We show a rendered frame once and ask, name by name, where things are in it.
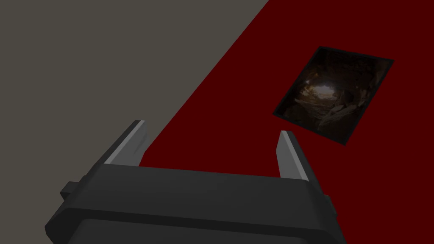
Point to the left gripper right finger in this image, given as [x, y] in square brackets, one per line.
[292, 158]

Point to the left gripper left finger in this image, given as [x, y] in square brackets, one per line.
[126, 146]

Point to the dark framed cave picture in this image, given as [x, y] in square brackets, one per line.
[330, 96]

